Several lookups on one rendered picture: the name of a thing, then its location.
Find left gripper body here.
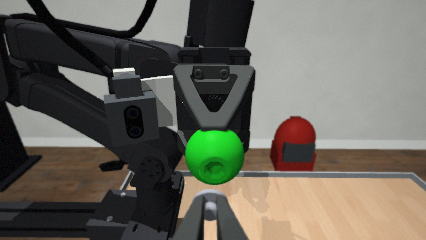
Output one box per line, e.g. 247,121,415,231
113,47,253,130

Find grey table edge frame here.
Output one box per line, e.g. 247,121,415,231
120,170,426,191

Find green ball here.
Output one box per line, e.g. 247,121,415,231
185,129,244,185

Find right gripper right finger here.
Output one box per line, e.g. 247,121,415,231
216,195,249,240

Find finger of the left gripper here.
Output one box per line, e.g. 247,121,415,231
173,65,256,131
177,130,250,156

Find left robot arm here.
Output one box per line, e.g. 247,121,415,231
0,0,254,240

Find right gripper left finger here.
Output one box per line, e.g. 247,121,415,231
171,196,204,240

